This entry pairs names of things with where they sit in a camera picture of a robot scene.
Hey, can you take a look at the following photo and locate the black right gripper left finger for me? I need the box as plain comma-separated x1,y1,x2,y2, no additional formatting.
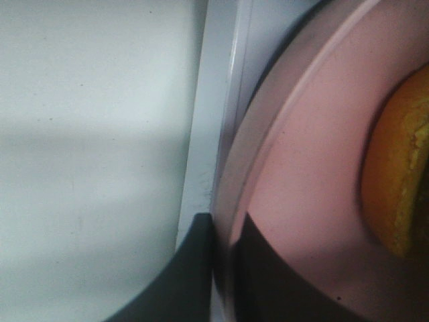
107,213,215,322

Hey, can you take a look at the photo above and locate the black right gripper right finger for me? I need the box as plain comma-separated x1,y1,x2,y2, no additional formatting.
234,215,366,321

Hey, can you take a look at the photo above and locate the pink round plate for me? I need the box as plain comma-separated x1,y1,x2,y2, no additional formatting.
213,1,428,321

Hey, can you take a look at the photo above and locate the burger with lettuce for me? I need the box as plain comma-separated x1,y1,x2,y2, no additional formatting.
361,66,428,258

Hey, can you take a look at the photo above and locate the white microwave oven body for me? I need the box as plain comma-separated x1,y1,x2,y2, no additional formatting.
174,0,322,322

